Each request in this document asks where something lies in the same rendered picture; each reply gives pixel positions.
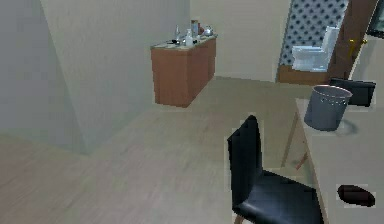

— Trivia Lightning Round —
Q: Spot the black oval object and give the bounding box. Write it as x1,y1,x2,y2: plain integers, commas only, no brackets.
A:
337,184,376,208

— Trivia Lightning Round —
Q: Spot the brown wooden counter cabinet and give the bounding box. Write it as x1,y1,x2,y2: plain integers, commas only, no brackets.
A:
150,34,218,109

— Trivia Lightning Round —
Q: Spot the black chair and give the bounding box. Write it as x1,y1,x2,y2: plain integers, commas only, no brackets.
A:
227,114,325,224

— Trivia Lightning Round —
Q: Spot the brown wooden door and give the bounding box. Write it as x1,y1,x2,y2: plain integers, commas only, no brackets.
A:
328,0,381,80

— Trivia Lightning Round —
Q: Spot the pale wooden table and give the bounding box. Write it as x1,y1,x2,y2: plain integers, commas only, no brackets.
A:
280,97,384,224

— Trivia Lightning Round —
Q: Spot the white toilet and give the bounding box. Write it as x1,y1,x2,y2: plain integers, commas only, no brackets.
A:
291,25,341,73

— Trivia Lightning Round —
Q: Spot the dark framed window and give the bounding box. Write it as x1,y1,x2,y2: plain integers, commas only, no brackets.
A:
366,0,384,40

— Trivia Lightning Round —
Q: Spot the gold door handle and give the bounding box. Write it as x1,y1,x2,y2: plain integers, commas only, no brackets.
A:
348,38,368,58

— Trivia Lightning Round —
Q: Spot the black box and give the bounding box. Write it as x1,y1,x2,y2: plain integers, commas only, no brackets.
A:
329,77,377,108

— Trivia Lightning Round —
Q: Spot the grey perforated bin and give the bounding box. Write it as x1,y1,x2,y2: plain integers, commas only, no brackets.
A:
303,84,354,132

